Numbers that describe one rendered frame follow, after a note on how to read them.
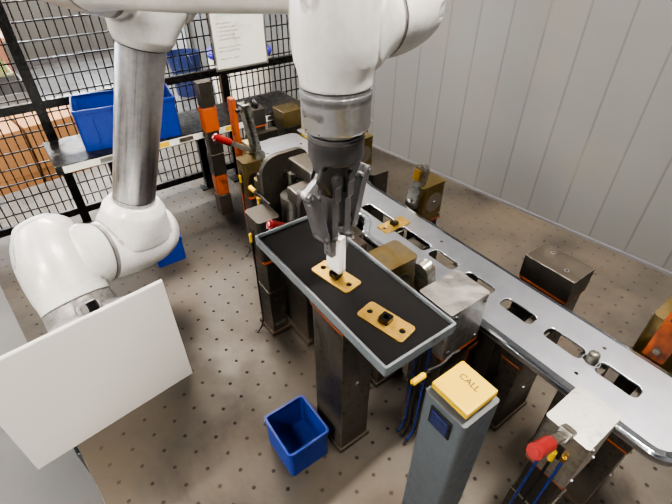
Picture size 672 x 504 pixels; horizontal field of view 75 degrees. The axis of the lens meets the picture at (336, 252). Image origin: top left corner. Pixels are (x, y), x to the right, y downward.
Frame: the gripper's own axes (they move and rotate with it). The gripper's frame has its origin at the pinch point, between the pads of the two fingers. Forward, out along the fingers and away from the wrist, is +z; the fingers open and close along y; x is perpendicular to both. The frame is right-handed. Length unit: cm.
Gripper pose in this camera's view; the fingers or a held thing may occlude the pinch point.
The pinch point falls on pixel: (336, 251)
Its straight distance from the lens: 69.8
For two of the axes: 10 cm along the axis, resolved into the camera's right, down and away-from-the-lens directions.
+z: 0.0, 7.9, 6.2
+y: -7.0, 4.4, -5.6
